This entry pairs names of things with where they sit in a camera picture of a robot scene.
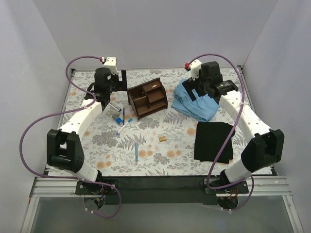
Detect small white blue pen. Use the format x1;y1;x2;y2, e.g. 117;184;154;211
108;103;121;112

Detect dark wooden desk organizer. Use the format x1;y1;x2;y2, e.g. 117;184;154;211
127;78;168;120

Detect dark blue pen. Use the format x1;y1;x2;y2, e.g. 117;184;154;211
122;108;125;125

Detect blue capped white marker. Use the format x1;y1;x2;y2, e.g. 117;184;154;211
117;118;132;135

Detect light blue pen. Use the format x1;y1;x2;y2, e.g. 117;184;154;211
135;142;138;164

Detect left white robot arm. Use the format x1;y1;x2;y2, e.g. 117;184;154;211
47;67;127;194

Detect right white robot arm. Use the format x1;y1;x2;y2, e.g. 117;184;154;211
182;59;285;193

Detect light blue folded shorts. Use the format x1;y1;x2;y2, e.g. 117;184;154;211
172;79;219;122

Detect black folded cloth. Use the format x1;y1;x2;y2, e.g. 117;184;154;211
193;122;232;162

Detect floral patterned table mat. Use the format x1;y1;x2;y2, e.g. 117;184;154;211
46;67;274;177

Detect small yellow eraser block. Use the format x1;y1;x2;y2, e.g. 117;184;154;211
159;136;166;142

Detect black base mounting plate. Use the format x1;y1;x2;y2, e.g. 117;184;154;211
75;175;250;206

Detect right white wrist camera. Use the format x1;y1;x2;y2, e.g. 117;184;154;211
185;59;202;80

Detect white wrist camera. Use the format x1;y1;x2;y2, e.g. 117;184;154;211
103;57;118;75
185;59;202;80

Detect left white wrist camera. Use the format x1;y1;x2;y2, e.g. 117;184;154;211
103;57;118;75

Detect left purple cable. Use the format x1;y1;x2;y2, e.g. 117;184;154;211
19;56;121;218

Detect purple cable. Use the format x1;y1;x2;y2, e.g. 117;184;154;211
19;56;121;218
187;53;255;213

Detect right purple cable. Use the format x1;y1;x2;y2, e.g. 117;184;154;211
187;53;255;213

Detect aluminium frame rail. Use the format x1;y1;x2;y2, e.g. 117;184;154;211
21;176;303;233

